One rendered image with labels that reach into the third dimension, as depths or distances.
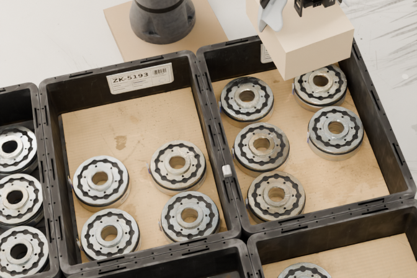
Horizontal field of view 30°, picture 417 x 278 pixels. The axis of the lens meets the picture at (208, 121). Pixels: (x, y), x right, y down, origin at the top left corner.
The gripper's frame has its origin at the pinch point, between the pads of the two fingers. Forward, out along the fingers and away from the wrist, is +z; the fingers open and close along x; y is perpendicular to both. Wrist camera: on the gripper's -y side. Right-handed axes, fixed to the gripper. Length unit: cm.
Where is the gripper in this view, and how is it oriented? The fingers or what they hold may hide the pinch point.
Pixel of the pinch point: (298, 14)
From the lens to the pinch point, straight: 130.8
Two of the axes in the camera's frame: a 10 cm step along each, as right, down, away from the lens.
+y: 3.7, 7.7, -5.2
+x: 9.3, -3.4, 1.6
